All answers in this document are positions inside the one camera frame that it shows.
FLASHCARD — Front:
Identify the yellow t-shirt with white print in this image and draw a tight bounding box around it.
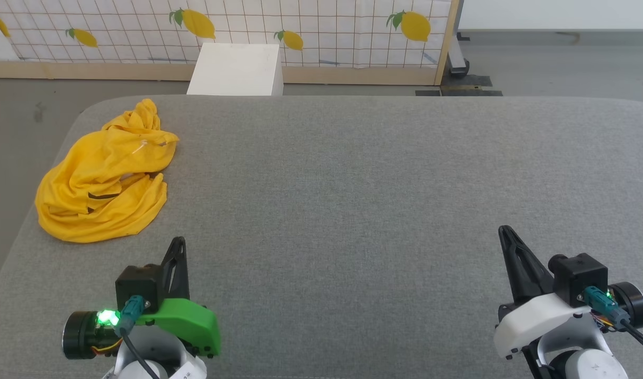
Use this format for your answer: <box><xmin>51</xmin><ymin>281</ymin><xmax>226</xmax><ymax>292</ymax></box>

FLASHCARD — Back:
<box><xmin>35</xmin><ymin>98</ymin><xmax>180</xmax><ymax>244</ymax></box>

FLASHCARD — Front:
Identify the right camera cable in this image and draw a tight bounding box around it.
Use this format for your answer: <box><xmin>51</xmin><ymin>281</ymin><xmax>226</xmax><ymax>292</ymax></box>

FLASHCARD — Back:
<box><xmin>583</xmin><ymin>287</ymin><xmax>643</xmax><ymax>352</ymax></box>

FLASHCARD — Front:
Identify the camera cable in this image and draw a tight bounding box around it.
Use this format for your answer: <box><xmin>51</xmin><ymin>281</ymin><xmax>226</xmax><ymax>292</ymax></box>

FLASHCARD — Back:
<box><xmin>583</xmin><ymin>287</ymin><xmax>643</xmax><ymax>352</ymax></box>
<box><xmin>113</xmin><ymin>295</ymin><xmax>161</xmax><ymax>379</ymax></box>

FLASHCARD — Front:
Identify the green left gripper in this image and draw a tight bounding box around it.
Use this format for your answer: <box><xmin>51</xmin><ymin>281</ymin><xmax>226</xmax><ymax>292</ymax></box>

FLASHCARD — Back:
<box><xmin>133</xmin><ymin>237</ymin><xmax>221</xmax><ymax>360</ymax></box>

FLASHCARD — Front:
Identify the black floor mat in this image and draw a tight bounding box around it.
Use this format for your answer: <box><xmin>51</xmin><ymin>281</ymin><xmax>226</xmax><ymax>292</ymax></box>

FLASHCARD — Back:
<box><xmin>440</xmin><ymin>74</ymin><xmax>493</xmax><ymax>88</ymax></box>
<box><xmin>416</xmin><ymin>89</ymin><xmax>504</xmax><ymax>97</ymax></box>

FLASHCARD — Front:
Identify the grey metal partition foot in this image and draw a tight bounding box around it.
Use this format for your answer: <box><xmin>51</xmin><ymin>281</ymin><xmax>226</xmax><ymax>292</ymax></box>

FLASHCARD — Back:
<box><xmin>447</xmin><ymin>32</ymin><xmax>471</xmax><ymax>79</ymax></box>

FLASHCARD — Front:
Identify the white left cable tag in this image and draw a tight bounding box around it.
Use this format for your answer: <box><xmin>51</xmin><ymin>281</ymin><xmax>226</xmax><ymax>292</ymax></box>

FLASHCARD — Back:
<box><xmin>166</xmin><ymin>357</ymin><xmax>207</xmax><ymax>379</ymax></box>

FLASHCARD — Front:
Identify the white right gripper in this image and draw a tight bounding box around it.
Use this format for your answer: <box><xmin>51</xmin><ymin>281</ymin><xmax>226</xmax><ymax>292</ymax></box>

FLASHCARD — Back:
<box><xmin>493</xmin><ymin>225</ymin><xmax>593</xmax><ymax>361</ymax></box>

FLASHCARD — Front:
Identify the left camera cable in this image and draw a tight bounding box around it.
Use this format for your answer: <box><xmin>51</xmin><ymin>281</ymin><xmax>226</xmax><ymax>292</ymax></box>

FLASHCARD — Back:
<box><xmin>113</xmin><ymin>295</ymin><xmax>161</xmax><ymax>379</ymax></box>

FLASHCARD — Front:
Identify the white box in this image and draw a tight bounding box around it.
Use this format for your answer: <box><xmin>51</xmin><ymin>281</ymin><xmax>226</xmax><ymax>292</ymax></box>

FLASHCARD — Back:
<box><xmin>186</xmin><ymin>43</ymin><xmax>284</xmax><ymax>96</ymax></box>

